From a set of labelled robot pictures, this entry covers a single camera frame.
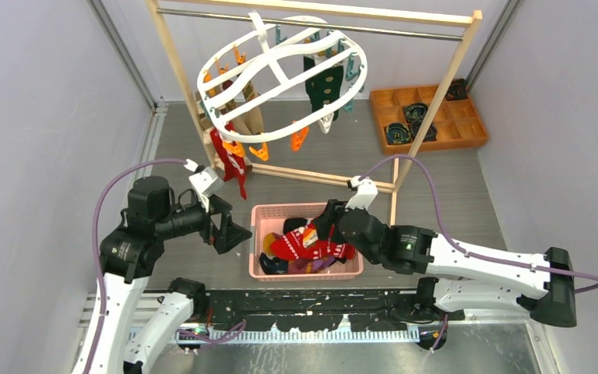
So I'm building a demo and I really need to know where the navy santa sock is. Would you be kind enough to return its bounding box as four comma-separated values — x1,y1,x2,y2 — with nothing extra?
259,252,289,275

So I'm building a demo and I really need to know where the white oval clip hanger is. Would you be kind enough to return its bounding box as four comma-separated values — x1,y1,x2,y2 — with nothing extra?
196,11,368,143

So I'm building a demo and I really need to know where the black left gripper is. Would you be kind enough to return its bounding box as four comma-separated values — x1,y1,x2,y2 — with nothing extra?
157,189,252,250

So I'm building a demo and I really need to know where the striped beige maroon sock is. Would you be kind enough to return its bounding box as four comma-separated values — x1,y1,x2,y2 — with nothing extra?
195,80,264,135

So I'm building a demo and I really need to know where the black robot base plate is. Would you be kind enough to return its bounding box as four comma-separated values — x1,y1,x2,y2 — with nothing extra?
186,288,443,332

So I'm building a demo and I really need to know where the pink perforated plastic basket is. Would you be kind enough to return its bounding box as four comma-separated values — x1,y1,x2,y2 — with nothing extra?
248,203,364,283

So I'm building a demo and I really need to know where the green sock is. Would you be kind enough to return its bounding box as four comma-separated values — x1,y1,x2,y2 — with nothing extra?
304,63,344,112

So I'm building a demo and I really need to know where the orange wooden divided tray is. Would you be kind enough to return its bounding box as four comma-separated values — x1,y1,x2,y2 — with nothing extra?
370,85,490,157

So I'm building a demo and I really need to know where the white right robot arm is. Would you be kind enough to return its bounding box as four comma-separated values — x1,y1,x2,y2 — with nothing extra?
312,199,577,327

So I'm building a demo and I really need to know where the yellow maroon striped sock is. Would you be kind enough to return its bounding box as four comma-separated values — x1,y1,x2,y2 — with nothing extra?
260,233,336,274

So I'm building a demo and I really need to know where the wooden clothes rack frame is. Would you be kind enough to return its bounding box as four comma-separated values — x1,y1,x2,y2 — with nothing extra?
146,0,484,225

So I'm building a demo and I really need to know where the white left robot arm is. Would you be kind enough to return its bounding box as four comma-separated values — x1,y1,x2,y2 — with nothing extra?
72,169,252,373

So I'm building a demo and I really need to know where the rolled dark sock in tray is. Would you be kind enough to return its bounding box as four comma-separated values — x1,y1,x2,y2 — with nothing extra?
402,102,429,124

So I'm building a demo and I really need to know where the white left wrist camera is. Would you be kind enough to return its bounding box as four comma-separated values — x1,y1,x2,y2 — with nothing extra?
184,159,224,212

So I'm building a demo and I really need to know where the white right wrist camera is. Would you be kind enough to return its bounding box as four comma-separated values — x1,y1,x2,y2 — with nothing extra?
346,175,378,210

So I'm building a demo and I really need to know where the red patterned white dot sock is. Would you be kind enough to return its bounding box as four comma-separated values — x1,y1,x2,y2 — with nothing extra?
272,224,315,261

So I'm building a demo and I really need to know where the metal hanging rod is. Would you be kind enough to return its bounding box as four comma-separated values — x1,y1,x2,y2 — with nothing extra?
156,8,463,42

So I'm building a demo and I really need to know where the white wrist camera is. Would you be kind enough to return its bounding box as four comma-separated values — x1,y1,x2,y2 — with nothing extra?
346,175,378,210
184,159,224,212

